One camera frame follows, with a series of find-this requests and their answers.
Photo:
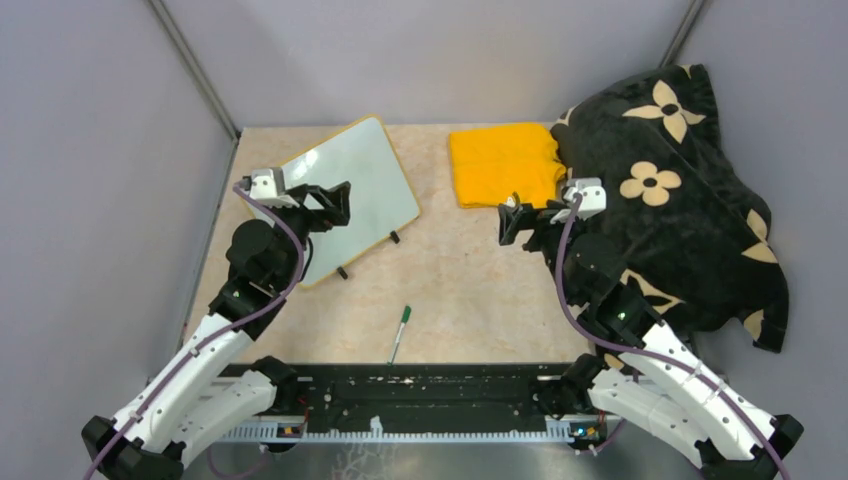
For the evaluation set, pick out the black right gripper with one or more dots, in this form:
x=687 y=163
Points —
x=525 y=216

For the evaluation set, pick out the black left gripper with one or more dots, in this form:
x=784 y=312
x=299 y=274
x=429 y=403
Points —
x=321 y=219

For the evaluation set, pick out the yellow-framed whiteboard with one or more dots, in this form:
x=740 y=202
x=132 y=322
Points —
x=381 y=199

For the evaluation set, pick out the white marker pen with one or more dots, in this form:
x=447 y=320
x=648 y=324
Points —
x=396 y=343

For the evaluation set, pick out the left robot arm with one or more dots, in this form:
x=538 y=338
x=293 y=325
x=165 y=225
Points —
x=167 y=425

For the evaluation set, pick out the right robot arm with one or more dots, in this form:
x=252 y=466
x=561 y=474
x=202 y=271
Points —
x=672 y=395

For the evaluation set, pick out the folded yellow cloth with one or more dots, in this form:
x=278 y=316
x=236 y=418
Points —
x=490 y=164

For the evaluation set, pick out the black floral blanket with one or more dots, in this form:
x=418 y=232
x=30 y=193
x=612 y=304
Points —
x=692 y=234

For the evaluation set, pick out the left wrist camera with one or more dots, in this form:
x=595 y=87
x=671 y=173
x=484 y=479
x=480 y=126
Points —
x=267 y=187

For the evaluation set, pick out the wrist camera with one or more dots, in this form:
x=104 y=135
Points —
x=583 y=197
x=267 y=187

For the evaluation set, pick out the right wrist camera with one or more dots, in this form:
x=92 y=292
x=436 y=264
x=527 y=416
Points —
x=583 y=197

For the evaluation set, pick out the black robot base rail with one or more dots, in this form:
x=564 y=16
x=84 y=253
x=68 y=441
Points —
x=428 y=404

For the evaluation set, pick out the left metal corner post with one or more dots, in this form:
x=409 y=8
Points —
x=193 y=67

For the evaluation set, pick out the metal corner post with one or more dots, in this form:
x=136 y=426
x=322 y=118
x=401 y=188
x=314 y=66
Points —
x=682 y=32
x=193 y=67

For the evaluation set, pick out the right metal corner post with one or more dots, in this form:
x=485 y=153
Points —
x=682 y=32

